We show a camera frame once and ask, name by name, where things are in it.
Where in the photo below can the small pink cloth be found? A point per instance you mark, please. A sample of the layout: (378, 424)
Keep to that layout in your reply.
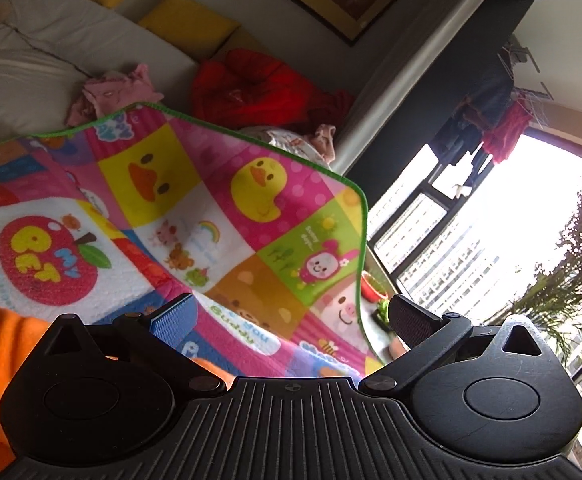
(317, 147)

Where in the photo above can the red cushion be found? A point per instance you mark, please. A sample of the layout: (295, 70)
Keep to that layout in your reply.
(245, 88)

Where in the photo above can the pink baby garment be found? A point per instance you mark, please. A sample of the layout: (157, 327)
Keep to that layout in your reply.
(105, 95)

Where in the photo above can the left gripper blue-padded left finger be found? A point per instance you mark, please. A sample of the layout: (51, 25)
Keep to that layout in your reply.
(148, 345)

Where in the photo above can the colourful cartoon play mat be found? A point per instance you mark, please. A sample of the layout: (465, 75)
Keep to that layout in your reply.
(145, 205)

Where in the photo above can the yellow cushion right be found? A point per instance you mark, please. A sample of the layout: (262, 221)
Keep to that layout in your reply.
(189, 26)

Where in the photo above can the white sofa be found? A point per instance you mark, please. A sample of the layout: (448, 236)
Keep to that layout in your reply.
(50, 47)

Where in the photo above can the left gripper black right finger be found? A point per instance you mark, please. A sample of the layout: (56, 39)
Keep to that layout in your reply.
(431, 339)

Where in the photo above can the red plant pot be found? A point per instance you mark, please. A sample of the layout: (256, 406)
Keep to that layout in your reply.
(371, 289)

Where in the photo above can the hanging red laundry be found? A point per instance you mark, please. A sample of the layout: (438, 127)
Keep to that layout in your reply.
(500, 141)

